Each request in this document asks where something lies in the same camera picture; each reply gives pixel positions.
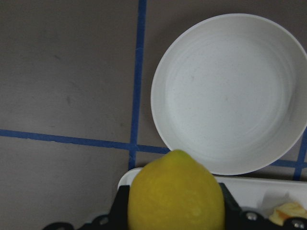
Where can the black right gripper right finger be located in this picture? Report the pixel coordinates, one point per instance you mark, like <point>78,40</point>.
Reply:
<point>237,218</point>

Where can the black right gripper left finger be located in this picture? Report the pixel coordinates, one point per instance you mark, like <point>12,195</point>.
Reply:
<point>117,218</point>

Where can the yellow lemon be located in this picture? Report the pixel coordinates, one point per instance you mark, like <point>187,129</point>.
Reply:
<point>175,192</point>

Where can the sliced yellow bread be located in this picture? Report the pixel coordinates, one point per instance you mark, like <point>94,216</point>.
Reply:
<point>286,211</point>

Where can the white round plate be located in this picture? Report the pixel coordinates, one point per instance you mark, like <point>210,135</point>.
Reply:
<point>231,91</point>

